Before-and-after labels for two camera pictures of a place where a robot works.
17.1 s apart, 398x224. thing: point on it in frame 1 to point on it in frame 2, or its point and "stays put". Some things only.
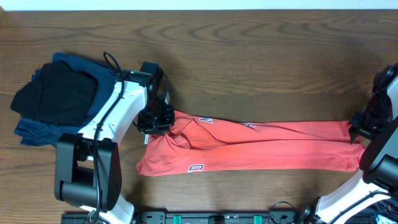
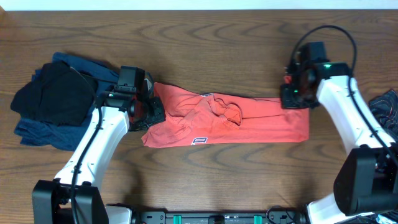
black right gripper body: (371, 122) to (294, 97)
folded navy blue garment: (32, 131) stays put
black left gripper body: (155, 119) stays put
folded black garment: (59, 96) stays put
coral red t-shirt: (194, 144) to (193, 119)
